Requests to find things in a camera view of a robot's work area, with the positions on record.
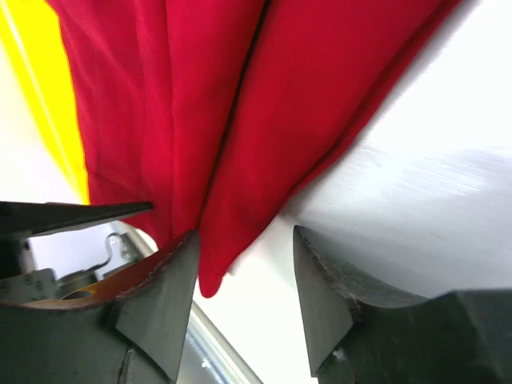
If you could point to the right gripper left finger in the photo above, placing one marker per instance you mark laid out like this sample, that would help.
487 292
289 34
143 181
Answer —
127 328

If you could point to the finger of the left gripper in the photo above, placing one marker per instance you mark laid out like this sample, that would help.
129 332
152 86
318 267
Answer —
38 219

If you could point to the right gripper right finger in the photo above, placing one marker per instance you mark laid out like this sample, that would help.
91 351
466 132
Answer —
359 329

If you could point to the red skirt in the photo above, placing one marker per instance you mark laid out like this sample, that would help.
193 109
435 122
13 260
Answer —
218 112

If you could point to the aluminium mounting rail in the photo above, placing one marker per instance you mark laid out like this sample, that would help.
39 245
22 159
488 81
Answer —
208 357

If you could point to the yellow plastic tray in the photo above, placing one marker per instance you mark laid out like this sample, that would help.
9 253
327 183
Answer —
30 32

